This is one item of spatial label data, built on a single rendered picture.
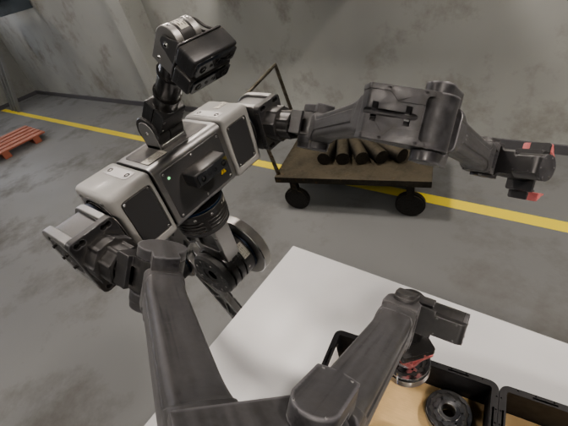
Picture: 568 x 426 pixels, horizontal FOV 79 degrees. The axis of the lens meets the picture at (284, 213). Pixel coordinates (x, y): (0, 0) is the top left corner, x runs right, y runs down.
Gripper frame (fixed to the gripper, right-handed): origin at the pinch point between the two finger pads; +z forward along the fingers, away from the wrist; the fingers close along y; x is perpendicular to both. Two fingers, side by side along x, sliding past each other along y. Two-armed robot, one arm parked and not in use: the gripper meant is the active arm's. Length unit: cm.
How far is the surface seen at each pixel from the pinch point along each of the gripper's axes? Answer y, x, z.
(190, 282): 145, 91, 108
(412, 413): -3.8, -0.8, 22.5
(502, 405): -10.5, -17.6, 12.0
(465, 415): -8.2, -11.5, 19.4
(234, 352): 35, 47, 37
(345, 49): 299, -84, 17
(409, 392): 1.1, -2.3, 22.5
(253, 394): 19, 41, 37
